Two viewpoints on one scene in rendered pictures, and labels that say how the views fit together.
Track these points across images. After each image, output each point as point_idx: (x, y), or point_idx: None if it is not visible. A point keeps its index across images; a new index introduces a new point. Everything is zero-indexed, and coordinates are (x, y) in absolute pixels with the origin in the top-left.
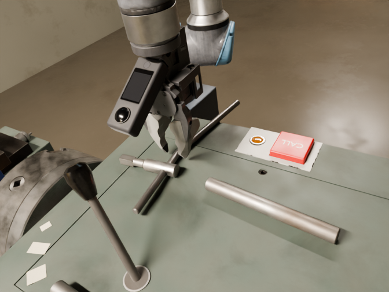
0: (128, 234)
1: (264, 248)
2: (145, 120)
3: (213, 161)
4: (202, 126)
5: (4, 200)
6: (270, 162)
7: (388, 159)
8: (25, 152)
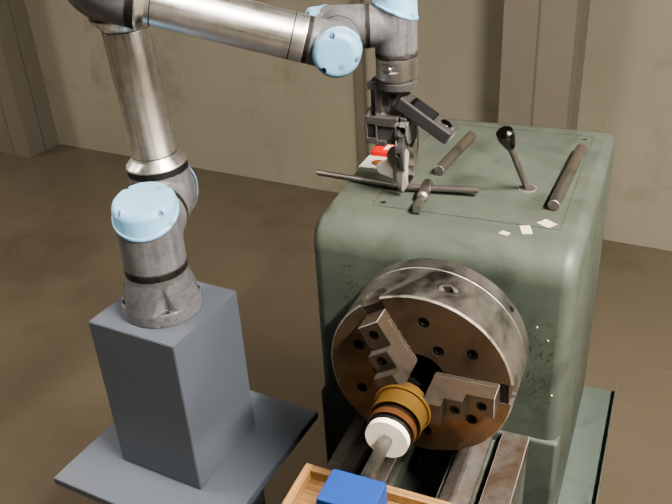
0: (495, 197)
1: (484, 156)
2: (404, 160)
3: None
4: (355, 186)
5: (470, 299)
6: None
7: None
8: None
